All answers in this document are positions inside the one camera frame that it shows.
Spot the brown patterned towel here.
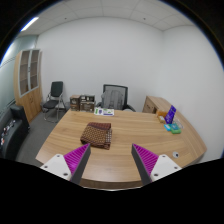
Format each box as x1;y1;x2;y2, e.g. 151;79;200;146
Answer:
79;121;113;150

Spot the purple standing sign card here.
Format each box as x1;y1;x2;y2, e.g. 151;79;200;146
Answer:
164;104;178;125

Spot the small green box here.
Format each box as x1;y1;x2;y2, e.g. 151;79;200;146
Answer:
170;123;182;135

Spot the black folding chair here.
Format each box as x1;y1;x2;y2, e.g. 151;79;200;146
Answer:
41;80;67;123

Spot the black mesh office chair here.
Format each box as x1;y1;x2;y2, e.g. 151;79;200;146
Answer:
95;83;137;113

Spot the wooden side desk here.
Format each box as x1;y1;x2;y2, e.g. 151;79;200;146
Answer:
142;95;173;116

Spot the grey backpack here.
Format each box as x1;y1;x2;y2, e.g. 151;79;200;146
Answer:
100;89;124;111

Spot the black printed cardboard box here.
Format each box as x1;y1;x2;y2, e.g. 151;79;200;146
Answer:
79;94;96;104

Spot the wooden cabinet with glass doors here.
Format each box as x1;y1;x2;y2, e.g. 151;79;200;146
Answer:
13;49;44;124

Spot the black leather sofa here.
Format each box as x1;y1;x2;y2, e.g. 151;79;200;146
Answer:
0;104;31;161

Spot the tall brown cardboard box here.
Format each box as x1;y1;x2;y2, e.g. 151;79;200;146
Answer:
69;94;82;112

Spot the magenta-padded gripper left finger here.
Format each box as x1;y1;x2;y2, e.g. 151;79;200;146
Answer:
40;143;92;185

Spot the white printed paper sheet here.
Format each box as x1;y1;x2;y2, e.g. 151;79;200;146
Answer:
93;107;115;117

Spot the ceiling light strip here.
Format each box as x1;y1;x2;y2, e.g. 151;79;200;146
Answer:
20;16;40;33

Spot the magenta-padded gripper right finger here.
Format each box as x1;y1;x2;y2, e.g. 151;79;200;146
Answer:
131;143;183;186

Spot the small orange box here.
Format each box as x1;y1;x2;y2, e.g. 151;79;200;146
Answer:
155;109;168;124

